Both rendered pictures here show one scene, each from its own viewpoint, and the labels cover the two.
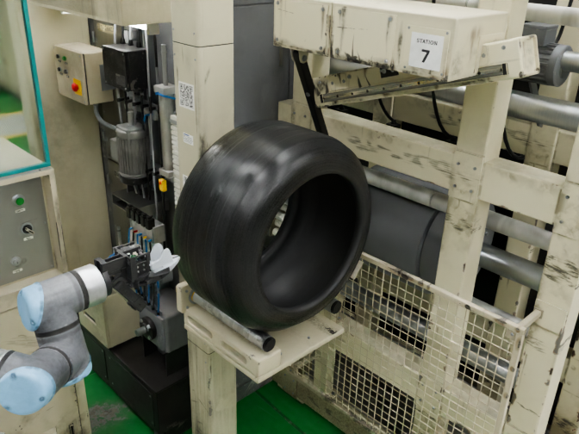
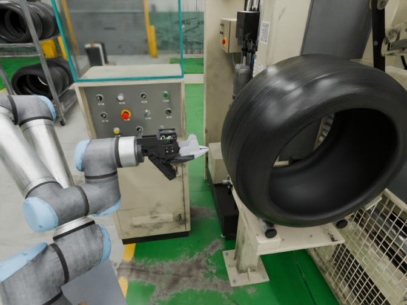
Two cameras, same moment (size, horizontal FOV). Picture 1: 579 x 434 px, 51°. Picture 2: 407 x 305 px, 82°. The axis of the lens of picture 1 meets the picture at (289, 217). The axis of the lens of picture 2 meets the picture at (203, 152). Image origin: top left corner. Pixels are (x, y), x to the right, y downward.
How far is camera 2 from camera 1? 0.85 m
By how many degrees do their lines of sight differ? 32
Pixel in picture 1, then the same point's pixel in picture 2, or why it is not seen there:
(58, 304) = (94, 158)
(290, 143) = (334, 69)
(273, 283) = (297, 186)
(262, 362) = (261, 243)
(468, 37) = not seen: outside the picture
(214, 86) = (287, 24)
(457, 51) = not seen: outside the picture
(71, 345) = (99, 190)
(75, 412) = (182, 210)
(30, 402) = (34, 225)
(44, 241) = (177, 120)
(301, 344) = (303, 239)
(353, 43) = not seen: outside the picture
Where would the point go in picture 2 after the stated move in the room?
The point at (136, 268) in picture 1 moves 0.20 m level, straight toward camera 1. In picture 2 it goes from (163, 148) to (119, 193)
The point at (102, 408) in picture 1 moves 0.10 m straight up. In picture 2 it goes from (206, 209) to (206, 201)
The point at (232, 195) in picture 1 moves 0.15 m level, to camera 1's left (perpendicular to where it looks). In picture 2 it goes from (258, 109) to (212, 98)
